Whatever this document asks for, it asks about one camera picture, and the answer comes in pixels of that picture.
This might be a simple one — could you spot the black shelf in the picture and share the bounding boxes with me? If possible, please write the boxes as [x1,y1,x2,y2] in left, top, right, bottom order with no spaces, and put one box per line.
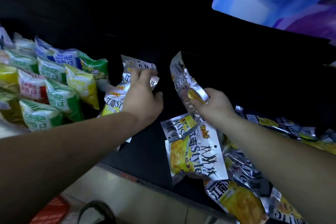
[0,0,336,207]

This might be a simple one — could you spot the silver yellow snack packet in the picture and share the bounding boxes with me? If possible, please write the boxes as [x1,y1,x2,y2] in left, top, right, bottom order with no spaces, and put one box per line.
[170,51,210,118]
[98,83,133,152]
[120,54,160,92]

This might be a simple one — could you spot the black strap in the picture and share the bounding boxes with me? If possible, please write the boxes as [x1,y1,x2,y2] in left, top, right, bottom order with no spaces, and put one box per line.
[77,200,117,224]

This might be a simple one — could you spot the person's right hand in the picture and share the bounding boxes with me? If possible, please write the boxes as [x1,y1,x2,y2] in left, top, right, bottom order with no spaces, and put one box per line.
[189,87,239,128]

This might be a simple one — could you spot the person's left hand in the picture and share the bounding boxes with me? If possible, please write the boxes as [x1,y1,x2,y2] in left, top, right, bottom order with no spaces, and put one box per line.
[121,68,164,128]

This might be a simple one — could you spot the red plastic object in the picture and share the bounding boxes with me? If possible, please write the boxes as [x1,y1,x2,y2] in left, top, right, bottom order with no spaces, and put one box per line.
[28,196,71,224]

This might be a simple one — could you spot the row of green yellow packets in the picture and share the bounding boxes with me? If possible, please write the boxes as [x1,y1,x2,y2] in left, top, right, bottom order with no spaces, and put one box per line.
[0,26,109,132]

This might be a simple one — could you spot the pile of silver yellow packets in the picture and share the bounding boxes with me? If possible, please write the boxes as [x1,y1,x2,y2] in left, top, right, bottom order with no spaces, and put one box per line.
[160,105,336,224]

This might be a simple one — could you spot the person's left forearm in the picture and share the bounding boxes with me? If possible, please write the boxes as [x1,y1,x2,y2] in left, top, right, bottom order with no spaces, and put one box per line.
[0,111,141,224]

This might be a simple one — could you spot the person's right forearm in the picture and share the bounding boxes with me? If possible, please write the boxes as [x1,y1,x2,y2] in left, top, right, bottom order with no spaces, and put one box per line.
[226,115,336,224]

